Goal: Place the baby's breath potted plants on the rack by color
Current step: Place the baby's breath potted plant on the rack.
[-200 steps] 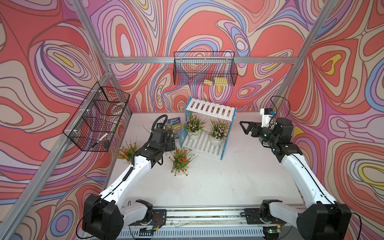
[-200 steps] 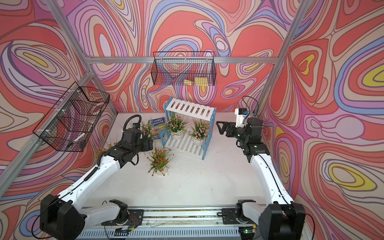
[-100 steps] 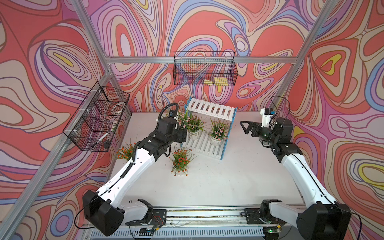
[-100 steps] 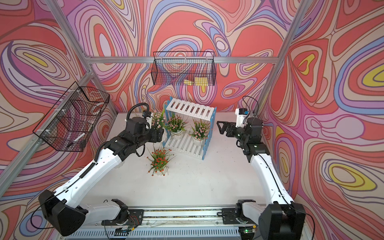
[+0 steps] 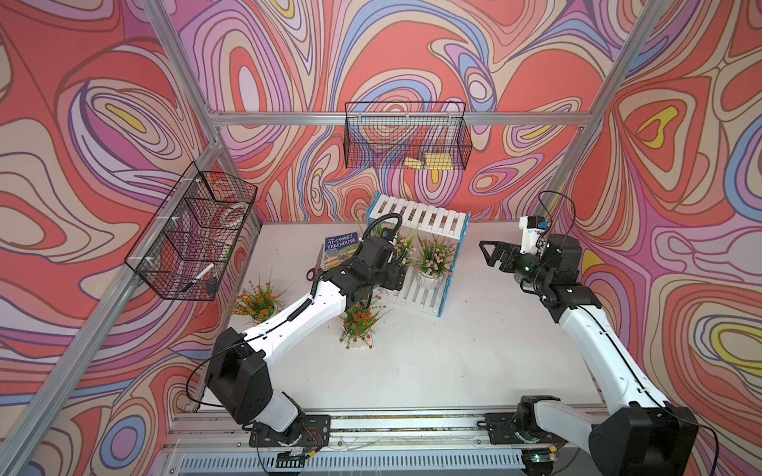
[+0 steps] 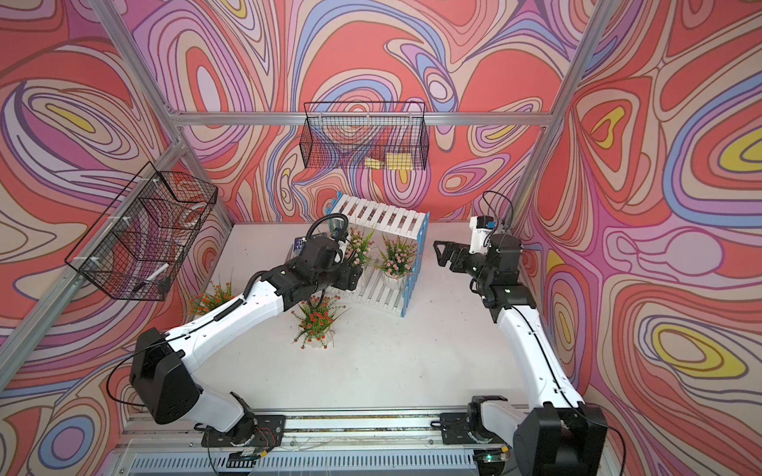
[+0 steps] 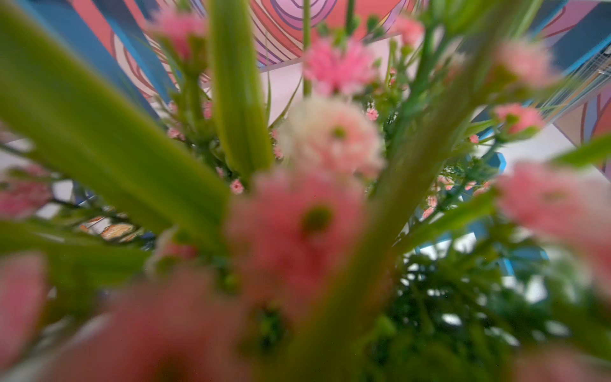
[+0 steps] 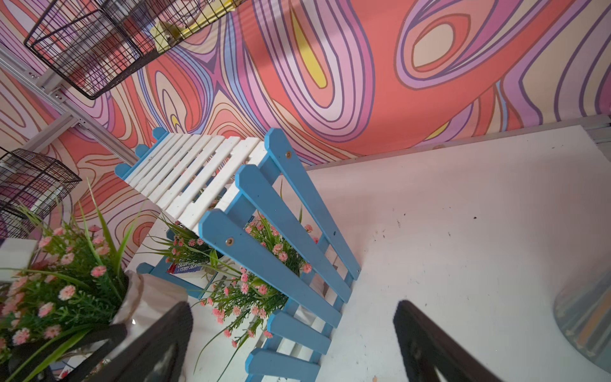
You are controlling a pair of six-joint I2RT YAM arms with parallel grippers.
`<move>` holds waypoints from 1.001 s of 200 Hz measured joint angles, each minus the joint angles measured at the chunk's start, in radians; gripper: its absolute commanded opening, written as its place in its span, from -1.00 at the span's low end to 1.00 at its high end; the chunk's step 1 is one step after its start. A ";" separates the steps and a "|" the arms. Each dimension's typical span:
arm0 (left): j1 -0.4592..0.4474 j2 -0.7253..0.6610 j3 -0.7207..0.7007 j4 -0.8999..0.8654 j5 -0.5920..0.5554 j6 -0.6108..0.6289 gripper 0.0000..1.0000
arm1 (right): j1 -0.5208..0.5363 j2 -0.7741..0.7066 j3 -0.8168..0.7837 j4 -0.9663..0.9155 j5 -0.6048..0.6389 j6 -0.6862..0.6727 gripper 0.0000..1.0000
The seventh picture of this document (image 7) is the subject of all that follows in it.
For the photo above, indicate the blue white wooden rack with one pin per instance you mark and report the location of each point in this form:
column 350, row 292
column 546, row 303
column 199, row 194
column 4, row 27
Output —
column 110, row 37

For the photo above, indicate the pink flower potted plant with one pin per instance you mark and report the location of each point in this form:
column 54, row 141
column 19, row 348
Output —
column 362, row 236

